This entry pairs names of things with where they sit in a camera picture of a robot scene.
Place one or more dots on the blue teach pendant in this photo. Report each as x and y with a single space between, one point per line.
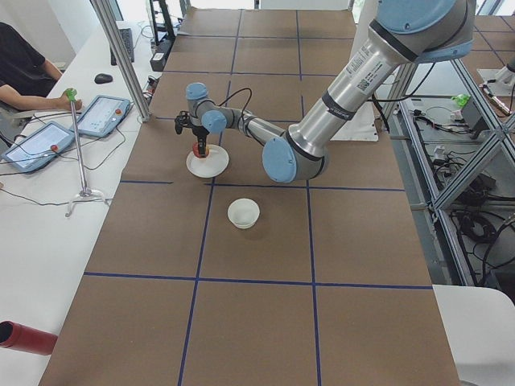
38 149
102 116

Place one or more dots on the far blue teach pendant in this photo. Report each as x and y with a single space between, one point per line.
102 116

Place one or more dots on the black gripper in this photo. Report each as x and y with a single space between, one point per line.
199 133

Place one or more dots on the white plate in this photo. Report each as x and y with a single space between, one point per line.
214 164

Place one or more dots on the black computer mouse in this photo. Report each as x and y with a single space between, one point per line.
103 78

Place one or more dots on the white bowl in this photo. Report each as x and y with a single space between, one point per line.
243 213

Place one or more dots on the black keyboard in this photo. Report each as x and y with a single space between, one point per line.
128 44

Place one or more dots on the near blue teach pendant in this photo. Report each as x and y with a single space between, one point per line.
38 149

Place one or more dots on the red yellow apple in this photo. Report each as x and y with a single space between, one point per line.
200 150

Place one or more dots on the green handled reacher stick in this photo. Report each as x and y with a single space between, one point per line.
86 193

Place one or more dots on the grey aluminium frame post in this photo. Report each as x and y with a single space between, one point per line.
109 25

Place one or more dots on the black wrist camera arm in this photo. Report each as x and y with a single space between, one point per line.
182 121

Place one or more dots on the person in black shirt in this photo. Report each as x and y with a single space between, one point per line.
27 76

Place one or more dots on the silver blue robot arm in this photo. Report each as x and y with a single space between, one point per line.
401 32

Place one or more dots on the red cylinder bottle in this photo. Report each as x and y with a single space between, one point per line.
18 337

